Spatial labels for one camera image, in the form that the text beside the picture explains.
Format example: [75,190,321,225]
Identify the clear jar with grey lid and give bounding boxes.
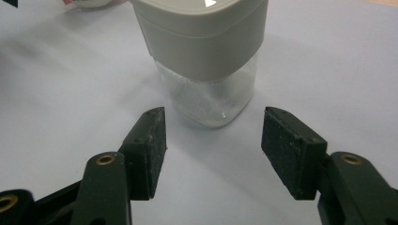
[130,0,269,129]

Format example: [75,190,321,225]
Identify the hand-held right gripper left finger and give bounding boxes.
[118,106,168,202]

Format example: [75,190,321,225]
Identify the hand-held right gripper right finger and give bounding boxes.
[261,106,329,201]

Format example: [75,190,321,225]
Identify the red and white plastic packet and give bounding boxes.
[64,0,130,10]

